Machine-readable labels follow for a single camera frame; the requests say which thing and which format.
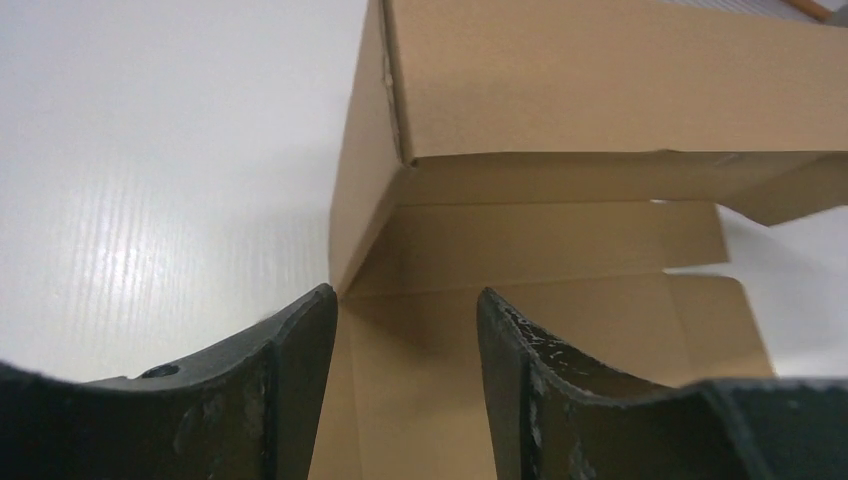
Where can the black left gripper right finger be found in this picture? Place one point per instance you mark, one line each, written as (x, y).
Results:
(554, 412)

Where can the brown cardboard box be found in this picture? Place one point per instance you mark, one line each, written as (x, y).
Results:
(663, 186)

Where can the orange wooden shelf rack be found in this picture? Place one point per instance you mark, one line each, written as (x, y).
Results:
(813, 9)

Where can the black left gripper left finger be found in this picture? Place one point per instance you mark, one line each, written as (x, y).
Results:
(247, 407)

